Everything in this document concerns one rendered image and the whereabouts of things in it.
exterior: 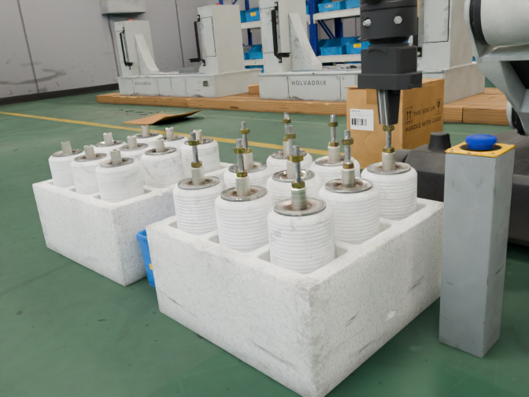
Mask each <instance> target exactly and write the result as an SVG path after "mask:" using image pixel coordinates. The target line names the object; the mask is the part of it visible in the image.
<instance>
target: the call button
mask: <svg viewBox="0 0 529 397"><path fill-rule="evenodd" d="M465 143H467V144H468V148H471V149H476V150H486V149H491V148H493V145H494V144H495V143H497V137H496V136H494V135H487V134H476V135H468V136H467V137H466V138H465Z"/></svg>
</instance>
